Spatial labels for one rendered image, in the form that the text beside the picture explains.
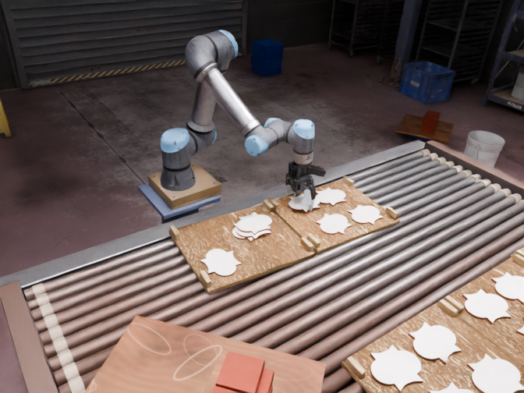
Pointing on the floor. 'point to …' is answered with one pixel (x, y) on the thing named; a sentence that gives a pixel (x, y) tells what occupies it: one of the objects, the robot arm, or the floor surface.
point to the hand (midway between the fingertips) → (304, 202)
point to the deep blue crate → (426, 82)
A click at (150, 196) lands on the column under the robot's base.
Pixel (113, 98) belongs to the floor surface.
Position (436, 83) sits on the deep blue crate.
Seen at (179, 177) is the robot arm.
